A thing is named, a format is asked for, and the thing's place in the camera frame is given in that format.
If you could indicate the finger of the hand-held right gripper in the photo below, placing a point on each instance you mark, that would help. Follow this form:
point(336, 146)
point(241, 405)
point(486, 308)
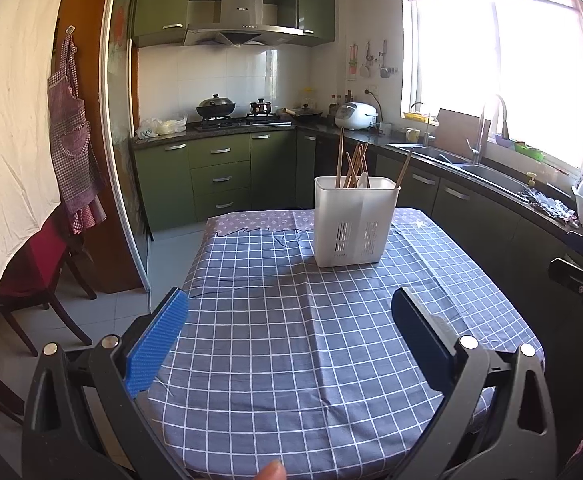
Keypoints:
point(571, 275)

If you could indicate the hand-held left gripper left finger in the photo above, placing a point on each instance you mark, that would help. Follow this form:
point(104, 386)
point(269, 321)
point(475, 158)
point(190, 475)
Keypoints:
point(156, 345)

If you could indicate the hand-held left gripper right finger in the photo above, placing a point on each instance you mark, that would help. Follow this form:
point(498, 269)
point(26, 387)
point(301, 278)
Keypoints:
point(421, 340)

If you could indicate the white plastic utensil holder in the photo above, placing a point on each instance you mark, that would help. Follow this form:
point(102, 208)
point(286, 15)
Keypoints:
point(351, 210)

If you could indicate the translucent plastic spoon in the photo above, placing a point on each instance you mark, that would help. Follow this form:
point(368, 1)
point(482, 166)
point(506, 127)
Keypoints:
point(363, 181)

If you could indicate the dark wooden chopstick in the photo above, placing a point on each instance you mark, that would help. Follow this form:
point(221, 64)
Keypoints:
point(364, 155)
point(404, 170)

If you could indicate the light wooden chopstick pair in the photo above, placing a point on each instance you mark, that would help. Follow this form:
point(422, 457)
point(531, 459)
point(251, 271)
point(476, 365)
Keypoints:
point(349, 160)

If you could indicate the dark brown chopstick bundle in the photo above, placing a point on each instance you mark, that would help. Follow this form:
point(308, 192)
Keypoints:
point(361, 155)

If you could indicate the person's left hand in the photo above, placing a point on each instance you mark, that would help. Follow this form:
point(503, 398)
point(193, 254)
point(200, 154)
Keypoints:
point(272, 471)

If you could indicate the crumpled dish rag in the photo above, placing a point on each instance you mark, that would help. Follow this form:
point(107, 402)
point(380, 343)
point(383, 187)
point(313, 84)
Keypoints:
point(546, 205)

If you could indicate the yellow soap dispenser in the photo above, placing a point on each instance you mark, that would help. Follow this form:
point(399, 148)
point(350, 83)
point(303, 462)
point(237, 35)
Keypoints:
point(531, 182)

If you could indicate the green long base cabinet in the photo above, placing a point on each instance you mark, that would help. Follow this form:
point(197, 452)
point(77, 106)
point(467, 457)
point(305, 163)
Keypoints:
point(471, 220)

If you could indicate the blue checked tablecloth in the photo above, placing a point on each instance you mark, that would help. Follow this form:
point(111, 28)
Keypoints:
point(296, 335)

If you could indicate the steel double sink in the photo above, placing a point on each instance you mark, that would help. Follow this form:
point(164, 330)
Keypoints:
point(491, 177)

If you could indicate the green plastic basket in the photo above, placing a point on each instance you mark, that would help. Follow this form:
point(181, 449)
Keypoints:
point(529, 151)

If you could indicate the red wooden chair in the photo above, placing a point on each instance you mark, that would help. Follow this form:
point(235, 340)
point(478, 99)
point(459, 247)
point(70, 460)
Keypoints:
point(41, 260)

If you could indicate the tall steel faucet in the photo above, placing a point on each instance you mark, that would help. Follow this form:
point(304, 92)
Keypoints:
point(477, 140)

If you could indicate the wooden cutting board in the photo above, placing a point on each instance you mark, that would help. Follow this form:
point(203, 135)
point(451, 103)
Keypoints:
point(459, 132)

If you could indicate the small steel faucet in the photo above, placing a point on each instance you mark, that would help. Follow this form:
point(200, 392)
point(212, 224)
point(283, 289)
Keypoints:
point(426, 130)

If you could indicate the pale ceramic mug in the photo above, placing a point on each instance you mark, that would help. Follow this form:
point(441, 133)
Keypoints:
point(412, 135)

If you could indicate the green drawer base cabinet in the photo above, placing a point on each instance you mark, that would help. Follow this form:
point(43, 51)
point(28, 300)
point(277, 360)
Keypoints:
point(271, 170)

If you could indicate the black kitchen countertop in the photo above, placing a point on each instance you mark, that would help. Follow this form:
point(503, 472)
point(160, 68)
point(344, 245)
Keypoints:
point(366, 136)

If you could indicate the checked purple apron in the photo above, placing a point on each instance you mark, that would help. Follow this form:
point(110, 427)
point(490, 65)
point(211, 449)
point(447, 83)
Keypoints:
point(71, 150)

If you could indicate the white plastic bag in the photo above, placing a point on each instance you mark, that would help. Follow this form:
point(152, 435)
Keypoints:
point(161, 127)

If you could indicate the yellow plastic tray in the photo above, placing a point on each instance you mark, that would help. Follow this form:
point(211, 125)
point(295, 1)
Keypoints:
point(419, 117)

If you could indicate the kitchen window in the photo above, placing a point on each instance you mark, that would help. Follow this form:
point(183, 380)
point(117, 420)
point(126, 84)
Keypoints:
point(511, 60)

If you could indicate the white rice cooker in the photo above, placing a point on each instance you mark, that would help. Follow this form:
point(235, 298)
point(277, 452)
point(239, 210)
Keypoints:
point(354, 116)

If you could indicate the glass sliding door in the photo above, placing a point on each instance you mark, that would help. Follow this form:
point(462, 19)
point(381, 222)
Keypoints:
point(121, 110)

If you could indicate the gas stove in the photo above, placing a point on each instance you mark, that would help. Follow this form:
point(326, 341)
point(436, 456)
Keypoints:
point(246, 121)

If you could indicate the black wok with lid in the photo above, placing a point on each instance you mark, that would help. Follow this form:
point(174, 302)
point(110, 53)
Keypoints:
point(216, 107)

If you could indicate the dark sauce bottles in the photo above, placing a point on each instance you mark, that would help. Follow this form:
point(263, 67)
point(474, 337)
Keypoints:
point(334, 105)

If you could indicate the frying pan with lid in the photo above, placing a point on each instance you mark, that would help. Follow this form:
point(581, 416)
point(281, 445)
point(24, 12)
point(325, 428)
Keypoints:
point(304, 114)

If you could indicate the white hanging sheet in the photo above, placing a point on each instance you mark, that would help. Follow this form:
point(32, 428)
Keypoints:
point(11, 135)

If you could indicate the clear oil bottles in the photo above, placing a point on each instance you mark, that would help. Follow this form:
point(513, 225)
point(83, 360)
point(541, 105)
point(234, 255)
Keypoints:
point(307, 100)

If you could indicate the green upper cabinets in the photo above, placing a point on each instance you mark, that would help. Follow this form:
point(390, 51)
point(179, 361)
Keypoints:
point(161, 5)

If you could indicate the steel range hood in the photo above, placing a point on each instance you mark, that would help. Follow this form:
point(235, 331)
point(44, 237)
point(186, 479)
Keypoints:
point(241, 10)

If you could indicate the hanging wall utensils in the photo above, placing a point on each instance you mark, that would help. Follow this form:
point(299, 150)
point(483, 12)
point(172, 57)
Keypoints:
point(371, 60)

